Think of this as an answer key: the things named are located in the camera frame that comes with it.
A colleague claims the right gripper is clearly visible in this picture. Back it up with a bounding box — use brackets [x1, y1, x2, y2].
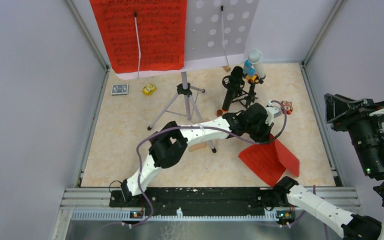
[323, 92, 384, 176]

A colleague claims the white music stand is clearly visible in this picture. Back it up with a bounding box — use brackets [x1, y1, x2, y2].
[110, 0, 261, 154]

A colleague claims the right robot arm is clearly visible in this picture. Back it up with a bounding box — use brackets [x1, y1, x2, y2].
[273, 93, 384, 240]

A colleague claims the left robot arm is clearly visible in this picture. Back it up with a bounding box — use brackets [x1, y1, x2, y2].
[121, 103, 282, 207]

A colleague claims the red owl toy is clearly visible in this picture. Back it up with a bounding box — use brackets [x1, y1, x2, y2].
[281, 100, 293, 115]

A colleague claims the black mic tripod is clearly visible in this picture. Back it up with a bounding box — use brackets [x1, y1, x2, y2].
[232, 79, 264, 109]

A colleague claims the blue yellow toy block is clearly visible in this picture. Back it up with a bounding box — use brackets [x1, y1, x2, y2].
[243, 60, 259, 83]

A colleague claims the white tube on tripod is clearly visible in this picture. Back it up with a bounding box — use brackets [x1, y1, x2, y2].
[247, 48, 266, 80]

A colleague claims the black microphone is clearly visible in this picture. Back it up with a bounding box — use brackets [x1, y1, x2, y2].
[221, 66, 245, 112]

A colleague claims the wooden block at back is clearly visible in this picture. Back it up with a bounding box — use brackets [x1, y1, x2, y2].
[222, 65, 231, 72]

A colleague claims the small brown cylinder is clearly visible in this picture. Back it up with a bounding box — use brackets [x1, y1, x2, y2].
[216, 109, 223, 117]

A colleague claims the light wooden block front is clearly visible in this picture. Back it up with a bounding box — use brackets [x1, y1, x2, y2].
[188, 142, 207, 152]

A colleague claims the yellow owl toy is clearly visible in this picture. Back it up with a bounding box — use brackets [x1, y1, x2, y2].
[142, 83, 157, 96]

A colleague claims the playing card box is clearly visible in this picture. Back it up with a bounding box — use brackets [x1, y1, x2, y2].
[111, 83, 129, 96]

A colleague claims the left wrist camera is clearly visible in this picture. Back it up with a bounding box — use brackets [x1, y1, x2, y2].
[265, 101, 283, 126]

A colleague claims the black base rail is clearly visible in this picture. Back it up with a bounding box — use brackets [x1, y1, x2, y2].
[109, 186, 307, 220]

